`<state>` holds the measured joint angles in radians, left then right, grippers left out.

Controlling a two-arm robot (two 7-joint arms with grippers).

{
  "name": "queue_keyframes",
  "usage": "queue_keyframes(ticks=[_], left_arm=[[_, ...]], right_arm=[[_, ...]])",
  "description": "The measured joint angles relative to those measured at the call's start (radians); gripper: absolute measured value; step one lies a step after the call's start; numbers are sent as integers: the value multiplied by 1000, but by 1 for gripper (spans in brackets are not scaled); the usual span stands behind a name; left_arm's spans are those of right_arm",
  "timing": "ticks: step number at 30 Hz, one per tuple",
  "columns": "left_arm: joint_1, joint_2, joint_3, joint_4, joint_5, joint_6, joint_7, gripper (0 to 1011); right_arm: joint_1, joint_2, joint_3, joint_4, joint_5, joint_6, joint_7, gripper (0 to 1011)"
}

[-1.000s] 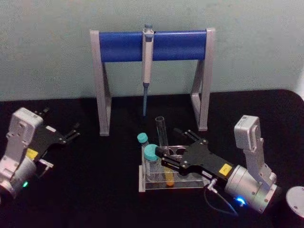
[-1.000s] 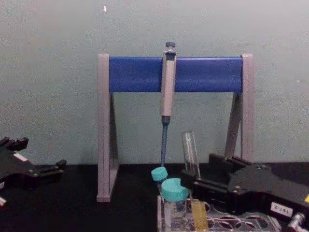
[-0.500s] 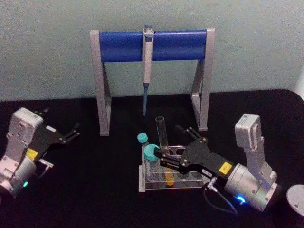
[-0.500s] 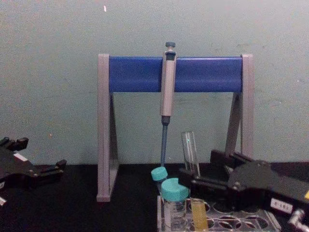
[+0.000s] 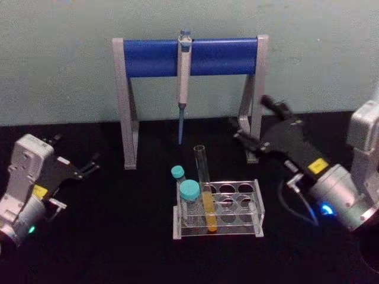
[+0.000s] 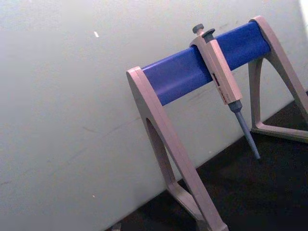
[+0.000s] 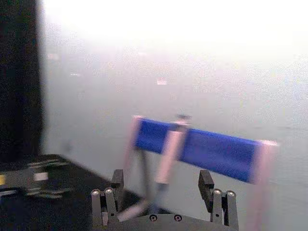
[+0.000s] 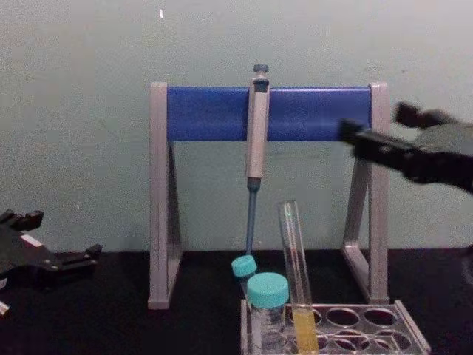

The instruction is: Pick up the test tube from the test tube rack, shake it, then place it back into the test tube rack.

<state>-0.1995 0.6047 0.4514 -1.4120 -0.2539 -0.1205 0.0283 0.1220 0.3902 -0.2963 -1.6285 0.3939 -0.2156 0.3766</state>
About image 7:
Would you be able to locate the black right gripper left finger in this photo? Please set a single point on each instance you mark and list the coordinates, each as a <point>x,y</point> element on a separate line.
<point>109,204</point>

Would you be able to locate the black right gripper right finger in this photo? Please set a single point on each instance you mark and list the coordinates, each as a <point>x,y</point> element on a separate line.
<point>220,207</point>

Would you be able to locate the black table cloth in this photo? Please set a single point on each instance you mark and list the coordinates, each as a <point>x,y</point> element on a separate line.
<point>72,211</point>

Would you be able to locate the black rack with steel bars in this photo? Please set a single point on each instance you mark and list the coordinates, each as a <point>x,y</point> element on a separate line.
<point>45,178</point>

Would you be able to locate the dark upright column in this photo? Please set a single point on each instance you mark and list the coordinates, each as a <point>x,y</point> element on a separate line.
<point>19,79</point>

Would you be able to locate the blue panel on pale frame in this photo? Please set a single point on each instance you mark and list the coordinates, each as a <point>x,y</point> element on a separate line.
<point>216,154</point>

